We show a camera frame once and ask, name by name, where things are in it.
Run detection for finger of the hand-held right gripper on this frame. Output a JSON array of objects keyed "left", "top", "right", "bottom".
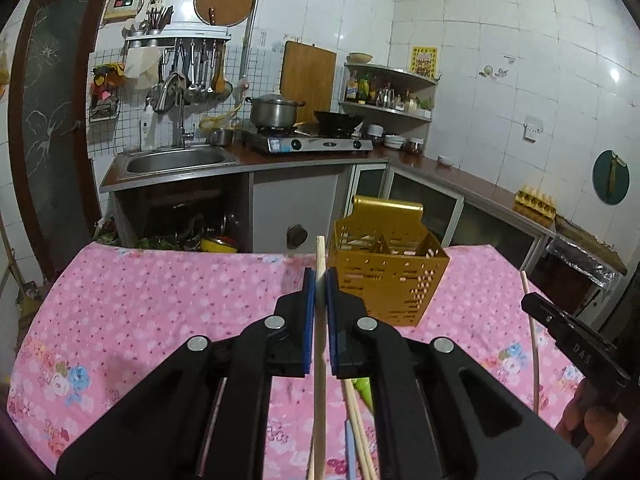
[{"left": 521, "top": 292, "right": 632, "bottom": 396}]

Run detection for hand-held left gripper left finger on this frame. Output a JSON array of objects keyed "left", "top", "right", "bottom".
[{"left": 56, "top": 267, "right": 317, "bottom": 480}]

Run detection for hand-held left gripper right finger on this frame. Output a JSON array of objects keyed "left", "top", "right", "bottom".
[{"left": 325, "top": 267, "right": 586, "bottom": 480}]

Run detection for wooden chopstick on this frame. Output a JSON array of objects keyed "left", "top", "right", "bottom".
[
  {"left": 306, "top": 236, "right": 328, "bottom": 480},
  {"left": 349, "top": 395, "right": 376, "bottom": 480},
  {"left": 520, "top": 271, "right": 543, "bottom": 413},
  {"left": 341, "top": 379, "right": 366, "bottom": 480}
]

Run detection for gold perforated utensil holder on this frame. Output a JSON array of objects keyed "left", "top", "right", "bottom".
[{"left": 327, "top": 195, "right": 451, "bottom": 328}]

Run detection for person's right hand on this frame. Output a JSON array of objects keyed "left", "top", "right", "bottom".
[{"left": 554, "top": 377, "right": 628, "bottom": 461}]

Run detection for foil covered shelf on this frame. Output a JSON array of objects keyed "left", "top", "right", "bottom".
[{"left": 547, "top": 237, "right": 617, "bottom": 288}]

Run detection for green plastic utensil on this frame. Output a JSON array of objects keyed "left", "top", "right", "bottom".
[{"left": 351, "top": 375, "right": 376, "bottom": 417}]

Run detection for egg carton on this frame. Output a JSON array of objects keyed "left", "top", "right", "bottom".
[{"left": 514, "top": 185, "right": 558, "bottom": 223}]

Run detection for yellow basin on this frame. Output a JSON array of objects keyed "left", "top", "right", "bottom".
[{"left": 199, "top": 236, "right": 240, "bottom": 253}]

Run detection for kitchen counter cabinet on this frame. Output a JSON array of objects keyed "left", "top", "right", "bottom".
[{"left": 100, "top": 145, "right": 628, "bottom": 281}]

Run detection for round green board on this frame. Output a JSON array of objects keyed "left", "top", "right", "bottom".
[{"left": 592, "top": 150, "right": 631, "bottom": 206}]

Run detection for pink floral cloth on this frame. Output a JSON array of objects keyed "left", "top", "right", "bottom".
[{"left": 7, "top": 242, "right": 591, "bottom": 480}]

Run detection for steel gas stove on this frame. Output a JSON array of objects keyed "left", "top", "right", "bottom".
[{"left": 241, "top": 127, "right": 375, "bottom": 155}]

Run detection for green leafy vegetables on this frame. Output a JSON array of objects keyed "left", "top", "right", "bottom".
[{"left": 100, "top": 230, "right": 176, "bottom": 252}]

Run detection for black wok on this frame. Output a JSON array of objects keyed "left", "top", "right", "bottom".
[{"left": 312, "top": 110, "right": 365, "bottom": 137}]

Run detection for stainless steel sink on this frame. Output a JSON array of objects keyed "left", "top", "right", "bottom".
[{"left": 100, "top": 144, "right": 241, "bottom": 193}]

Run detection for steel cooking pot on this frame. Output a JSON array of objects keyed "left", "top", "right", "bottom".
[{"left": 244, "top": 94, "right": 306, "bottom": 130}]

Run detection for grey corner shelf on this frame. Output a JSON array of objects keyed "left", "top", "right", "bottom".
[{"left": 339, "top": 62, "right": 441, "bottom": 121}]

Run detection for steel faucet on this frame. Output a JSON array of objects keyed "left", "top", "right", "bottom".
[{"left": 170, "top": 85, "right": 196, "bottom": 150}]

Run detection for row of seasoning bottles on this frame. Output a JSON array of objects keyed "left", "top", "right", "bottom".
[{"left": 345, "top": 70, "right": 406, "bottom": 111}]

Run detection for wooden cutting board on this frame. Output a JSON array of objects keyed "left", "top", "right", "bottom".
[{"left": 280, "top": 40, "right": 337, "bottom": 126}]

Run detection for row of hanging ladles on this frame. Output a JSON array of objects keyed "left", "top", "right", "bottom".
[{"left": 172, "top": 40, "right": 233, "bottom": 103}]

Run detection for white plastic bag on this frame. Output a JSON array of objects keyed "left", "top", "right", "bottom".
[{"left": 124, "top": 47, "right": 162, "bottom": 92}]

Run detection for brown framed glass door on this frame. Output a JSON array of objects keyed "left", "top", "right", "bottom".
[{"left": 7, "top": 0, "right": 118, "bottom": 281}]

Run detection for steel cutlery cup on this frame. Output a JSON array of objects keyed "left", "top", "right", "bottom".
[{"left": 145, "top": 4, "right": 173, "bottom": 35}]

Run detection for white electrical box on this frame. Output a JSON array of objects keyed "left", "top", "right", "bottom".
[{"left": 102, "top": 0, "right": 143, "bottom": 25}]

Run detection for yellow wall poster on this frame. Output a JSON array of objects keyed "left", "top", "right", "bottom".
[{"left": 411, "top": 46, "right": 440, "bottom": 77}]

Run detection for wire wall basket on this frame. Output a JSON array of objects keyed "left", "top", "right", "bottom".
[{"left": 89, "top": 62, "right": 126, "bottom": 123}]

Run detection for grey wall pipe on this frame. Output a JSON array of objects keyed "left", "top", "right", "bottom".
[{"left": 239, "top": 0, "right": 268, "bottom": 86}]

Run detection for white wall utensil rack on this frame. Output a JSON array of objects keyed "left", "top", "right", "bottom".
[{"left": 122, "top": 22, "right": 233, "bottom": 53}]

